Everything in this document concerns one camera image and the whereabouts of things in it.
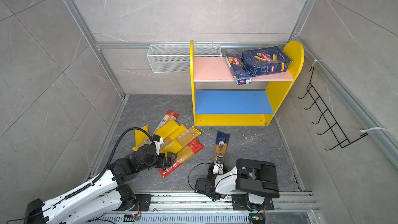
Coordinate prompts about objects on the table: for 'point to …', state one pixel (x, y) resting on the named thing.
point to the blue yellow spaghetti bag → (222, 140)
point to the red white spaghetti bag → (169, 116)
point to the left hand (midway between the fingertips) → (171, 152)
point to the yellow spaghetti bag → (165, 132)
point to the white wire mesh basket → (175, 58)
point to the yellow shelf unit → (239, 108)
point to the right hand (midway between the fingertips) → (216, 165)
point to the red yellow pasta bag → (192, 146)
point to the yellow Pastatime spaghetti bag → (179, 141)
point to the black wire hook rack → (336, 128)
